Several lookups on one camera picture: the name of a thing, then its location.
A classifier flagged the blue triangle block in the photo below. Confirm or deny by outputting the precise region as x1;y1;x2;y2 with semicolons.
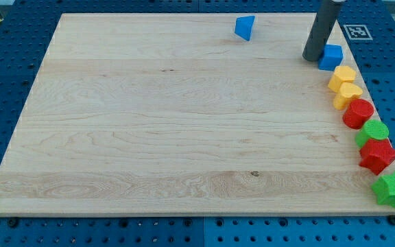
235;16;255;41

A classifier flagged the blue cube block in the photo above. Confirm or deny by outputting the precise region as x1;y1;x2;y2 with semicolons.
318;44;344;71

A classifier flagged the light wooden board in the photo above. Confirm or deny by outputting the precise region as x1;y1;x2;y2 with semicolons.
0;13;395;217

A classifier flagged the yellow pentagon block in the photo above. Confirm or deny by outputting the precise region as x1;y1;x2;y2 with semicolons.
328;66;357;93

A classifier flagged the yellow heart block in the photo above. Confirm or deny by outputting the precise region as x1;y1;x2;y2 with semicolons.
333;82;363;110

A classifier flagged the red cylinder block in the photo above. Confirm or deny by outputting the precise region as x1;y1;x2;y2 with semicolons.
342;99;374;130

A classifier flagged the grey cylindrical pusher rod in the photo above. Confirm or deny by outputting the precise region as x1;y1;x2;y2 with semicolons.
302;0;346;62

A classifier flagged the green cylinder block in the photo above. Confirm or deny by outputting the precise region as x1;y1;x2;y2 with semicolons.
355;119;390;148

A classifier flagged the red star block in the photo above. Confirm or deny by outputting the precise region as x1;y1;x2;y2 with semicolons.
359;139;395;175

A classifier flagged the white fiducial marker tag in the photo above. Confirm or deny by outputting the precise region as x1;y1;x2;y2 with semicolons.
344;24;372;40

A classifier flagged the green star block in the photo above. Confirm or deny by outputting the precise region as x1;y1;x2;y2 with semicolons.
371;171;395;208

